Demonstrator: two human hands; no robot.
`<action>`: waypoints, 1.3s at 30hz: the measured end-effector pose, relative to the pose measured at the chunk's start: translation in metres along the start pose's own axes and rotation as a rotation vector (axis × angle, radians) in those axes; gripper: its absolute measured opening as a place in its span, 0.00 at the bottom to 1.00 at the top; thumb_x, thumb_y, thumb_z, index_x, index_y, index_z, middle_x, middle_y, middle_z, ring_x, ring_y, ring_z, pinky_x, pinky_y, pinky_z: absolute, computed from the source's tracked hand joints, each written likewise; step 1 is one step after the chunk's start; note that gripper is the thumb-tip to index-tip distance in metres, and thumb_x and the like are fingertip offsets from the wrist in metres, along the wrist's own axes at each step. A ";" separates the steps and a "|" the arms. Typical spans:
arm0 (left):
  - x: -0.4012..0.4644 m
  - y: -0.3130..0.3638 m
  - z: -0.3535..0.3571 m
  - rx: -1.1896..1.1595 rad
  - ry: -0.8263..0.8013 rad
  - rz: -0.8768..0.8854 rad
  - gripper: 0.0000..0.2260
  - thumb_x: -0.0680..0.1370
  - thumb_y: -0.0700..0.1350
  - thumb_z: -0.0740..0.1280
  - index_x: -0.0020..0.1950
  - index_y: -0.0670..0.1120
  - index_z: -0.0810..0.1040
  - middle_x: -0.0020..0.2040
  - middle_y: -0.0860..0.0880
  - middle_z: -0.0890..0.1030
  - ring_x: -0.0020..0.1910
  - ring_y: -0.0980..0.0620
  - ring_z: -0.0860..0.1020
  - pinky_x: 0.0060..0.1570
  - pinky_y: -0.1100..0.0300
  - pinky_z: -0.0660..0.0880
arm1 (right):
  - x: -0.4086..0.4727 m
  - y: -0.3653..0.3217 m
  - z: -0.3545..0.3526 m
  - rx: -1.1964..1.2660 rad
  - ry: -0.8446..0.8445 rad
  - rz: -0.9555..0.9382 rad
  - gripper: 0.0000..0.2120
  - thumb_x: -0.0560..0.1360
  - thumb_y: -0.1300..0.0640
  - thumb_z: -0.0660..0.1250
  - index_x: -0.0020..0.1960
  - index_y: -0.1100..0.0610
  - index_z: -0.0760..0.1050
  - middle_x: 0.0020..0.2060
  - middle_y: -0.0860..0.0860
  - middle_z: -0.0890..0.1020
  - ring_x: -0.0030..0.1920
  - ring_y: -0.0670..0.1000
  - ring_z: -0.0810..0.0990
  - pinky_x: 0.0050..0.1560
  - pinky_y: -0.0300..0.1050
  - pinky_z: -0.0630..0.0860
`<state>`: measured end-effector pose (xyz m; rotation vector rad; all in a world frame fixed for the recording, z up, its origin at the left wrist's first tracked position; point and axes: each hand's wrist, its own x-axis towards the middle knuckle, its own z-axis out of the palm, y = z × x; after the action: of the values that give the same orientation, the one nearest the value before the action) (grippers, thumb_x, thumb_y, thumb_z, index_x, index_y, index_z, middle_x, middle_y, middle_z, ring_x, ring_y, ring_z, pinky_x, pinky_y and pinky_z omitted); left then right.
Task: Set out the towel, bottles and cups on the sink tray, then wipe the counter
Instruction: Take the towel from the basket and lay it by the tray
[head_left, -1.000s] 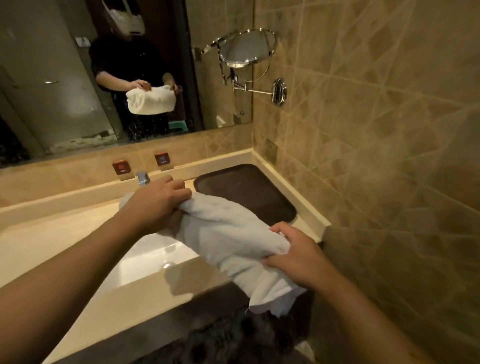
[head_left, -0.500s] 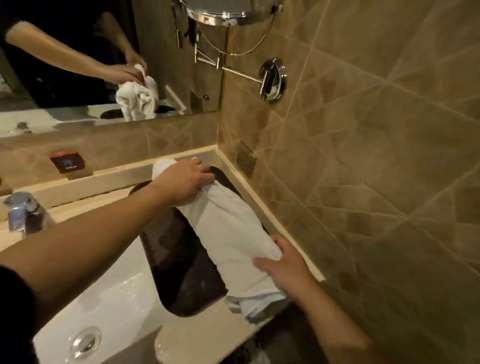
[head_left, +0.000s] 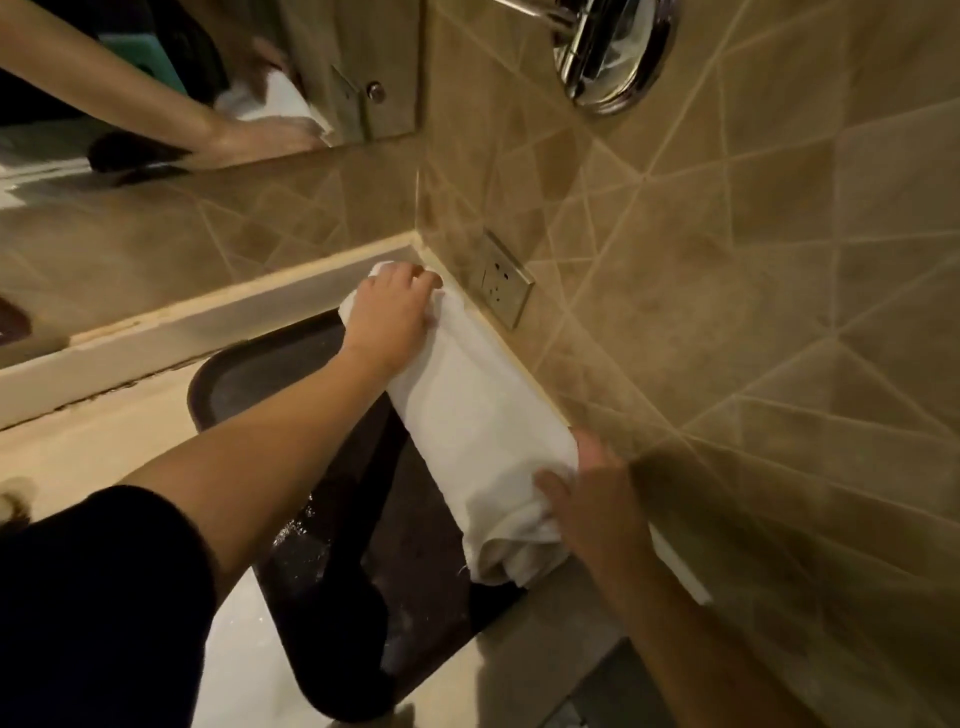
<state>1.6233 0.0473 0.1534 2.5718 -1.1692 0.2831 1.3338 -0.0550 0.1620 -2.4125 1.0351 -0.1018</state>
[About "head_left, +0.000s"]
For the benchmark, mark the black sleeve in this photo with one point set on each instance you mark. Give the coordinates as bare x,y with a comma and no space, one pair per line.
97,615

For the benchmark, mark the round chrome vanity mirror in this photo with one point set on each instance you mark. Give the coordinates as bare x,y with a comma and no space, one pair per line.
615,49

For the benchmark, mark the silver wall power outlet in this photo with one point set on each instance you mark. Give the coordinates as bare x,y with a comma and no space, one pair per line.
501,281

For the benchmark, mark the white towel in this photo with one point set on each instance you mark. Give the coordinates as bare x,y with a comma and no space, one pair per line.
472,435

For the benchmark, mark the person's left hand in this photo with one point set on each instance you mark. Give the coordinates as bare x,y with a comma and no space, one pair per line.
390,319

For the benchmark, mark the person's left forearm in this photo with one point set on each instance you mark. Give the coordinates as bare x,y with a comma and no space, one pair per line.
262,450

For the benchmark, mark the chrome mirror screw cap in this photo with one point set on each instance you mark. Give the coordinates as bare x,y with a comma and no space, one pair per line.
375,92

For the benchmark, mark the dark brown tray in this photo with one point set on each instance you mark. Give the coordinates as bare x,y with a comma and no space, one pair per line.
409,547

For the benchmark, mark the person's right thumb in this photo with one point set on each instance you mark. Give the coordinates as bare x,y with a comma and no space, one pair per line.
553,491

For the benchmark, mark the person's right hand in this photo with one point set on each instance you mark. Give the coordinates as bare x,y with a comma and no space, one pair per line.
600,510

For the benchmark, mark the wall mirror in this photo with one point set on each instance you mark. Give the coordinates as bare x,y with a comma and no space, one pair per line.
150,67

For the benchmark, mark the person's left fingers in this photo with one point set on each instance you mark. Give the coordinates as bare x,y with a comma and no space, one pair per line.
409,276

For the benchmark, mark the person's right forearm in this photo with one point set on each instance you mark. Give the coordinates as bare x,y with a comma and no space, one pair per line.
690,660

